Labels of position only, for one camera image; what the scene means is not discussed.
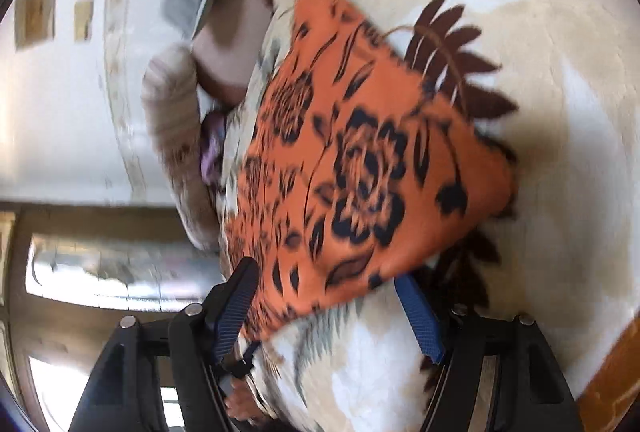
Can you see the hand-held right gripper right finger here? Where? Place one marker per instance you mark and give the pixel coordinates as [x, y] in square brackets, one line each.
[419, 317]

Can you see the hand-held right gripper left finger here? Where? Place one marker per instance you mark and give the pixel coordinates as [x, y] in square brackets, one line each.
[231, 312]

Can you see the orange floral shirt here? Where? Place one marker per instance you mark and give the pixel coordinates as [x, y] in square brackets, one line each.
[375, 162]

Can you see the wooden door with patterned glass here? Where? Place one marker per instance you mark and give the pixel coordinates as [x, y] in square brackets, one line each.
[100, 262]

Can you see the purple cloth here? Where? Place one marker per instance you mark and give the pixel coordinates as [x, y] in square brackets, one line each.
[212, 152]

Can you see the striped floral bolster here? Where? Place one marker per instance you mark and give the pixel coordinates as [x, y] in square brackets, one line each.
[170, 112]

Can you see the leaf print blanket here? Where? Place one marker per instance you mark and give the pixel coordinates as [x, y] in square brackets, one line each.
[550, 87]

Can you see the pink bedsheet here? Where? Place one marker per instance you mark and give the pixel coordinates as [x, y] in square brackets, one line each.
[235, 37]

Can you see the small framed picture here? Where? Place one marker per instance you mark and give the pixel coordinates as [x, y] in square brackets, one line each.
[36, 9]

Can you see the beige wall switch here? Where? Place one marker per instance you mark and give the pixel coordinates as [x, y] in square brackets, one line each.
[84, 10]
[84, 31]

